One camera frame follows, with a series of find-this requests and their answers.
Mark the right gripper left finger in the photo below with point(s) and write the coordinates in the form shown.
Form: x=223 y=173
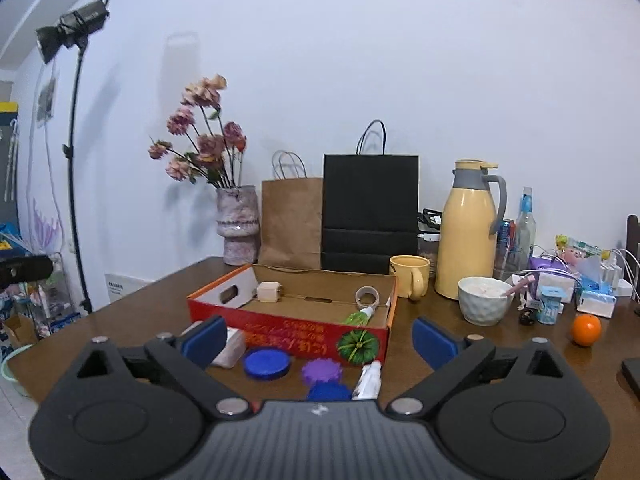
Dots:
x=136 y=412

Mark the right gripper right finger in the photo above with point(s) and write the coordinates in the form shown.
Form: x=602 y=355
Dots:
x=504 y=412

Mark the green transparent bottle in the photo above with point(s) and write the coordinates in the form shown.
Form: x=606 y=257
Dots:
x=361 y=317

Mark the white square plug adapter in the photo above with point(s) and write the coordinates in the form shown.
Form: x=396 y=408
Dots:
x=269 y=292

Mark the white ceramic bowl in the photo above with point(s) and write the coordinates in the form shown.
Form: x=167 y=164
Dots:
x=483 y=301

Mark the white plastic wipes container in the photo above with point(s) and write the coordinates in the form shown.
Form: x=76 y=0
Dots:
x=227 y=347

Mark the small blue white carton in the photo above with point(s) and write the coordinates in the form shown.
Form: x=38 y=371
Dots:
x=550 y=300

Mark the small white spray bottle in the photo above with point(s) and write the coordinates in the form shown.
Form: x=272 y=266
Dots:
x=369 y=383

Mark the orange fruit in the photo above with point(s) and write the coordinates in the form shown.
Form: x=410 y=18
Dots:
x=586 y=330

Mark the round blue lid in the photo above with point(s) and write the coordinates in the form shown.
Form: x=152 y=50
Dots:
x=266 y=363

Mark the white tissue pack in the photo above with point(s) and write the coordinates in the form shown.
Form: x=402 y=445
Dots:
x=596 y=303

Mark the purple packaged item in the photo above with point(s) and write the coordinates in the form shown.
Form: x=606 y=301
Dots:
x=546 y=263

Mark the yellow mug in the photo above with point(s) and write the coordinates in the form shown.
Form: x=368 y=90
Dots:
x=412 y=274

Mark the blue plastic lid piece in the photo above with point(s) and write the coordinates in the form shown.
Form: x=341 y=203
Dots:
x=329 y=392

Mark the yellow thermos jug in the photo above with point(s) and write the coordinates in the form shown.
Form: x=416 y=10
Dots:
x=471 y=219

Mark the white tape roll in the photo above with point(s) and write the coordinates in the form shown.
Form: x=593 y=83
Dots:
x=367 y=297

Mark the purple ridged cap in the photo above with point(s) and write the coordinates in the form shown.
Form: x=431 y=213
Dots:
x=319 y=371

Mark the clear glass bottle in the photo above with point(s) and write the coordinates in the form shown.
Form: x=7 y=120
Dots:
x=525 y=230

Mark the red cardboard box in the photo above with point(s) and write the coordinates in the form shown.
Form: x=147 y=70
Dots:
x=308 y=320

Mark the purple ceramic vase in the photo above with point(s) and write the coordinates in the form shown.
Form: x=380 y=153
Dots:
x=238 y=224

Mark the dried pink flowers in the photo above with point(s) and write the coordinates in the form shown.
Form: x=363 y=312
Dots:
x=201 y=146

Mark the dark wooden chair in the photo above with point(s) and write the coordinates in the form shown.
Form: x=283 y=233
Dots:
x=632 y=251

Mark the black paper bag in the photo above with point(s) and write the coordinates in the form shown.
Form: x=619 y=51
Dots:
x=369 y=206

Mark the studio light on stand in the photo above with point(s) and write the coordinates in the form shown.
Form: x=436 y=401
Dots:
x=72 y=31

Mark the brown paper bag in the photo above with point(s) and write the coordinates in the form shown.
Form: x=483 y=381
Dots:
x=291 y=215

